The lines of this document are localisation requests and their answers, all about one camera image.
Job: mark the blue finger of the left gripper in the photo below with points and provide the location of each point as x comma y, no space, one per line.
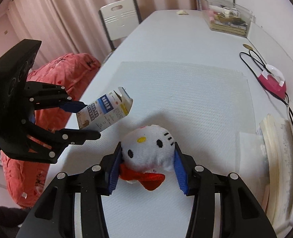
73,106
78,137

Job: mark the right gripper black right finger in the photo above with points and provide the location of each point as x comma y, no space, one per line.
180,168

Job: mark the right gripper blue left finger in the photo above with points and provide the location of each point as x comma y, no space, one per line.
113,171

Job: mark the hello kitty plush toy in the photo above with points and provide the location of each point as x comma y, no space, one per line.
144,151

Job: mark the small blue white carton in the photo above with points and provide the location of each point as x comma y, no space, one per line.
105,111

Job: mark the grey woven table mat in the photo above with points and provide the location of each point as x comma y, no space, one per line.
205,108

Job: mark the pink floral bedding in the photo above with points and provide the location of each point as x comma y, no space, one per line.
25,180

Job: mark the white paper sheets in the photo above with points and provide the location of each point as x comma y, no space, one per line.
253,165

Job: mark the white wooden chair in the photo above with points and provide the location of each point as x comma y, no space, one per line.
119,19

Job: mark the stack of open books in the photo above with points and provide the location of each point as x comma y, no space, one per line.
278,139

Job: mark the pink white small appliance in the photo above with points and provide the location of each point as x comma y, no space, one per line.
273,81

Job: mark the clear acrylic organizer box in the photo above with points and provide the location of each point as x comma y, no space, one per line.
227,17

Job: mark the desk cable grommet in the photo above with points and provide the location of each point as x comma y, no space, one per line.
247,46

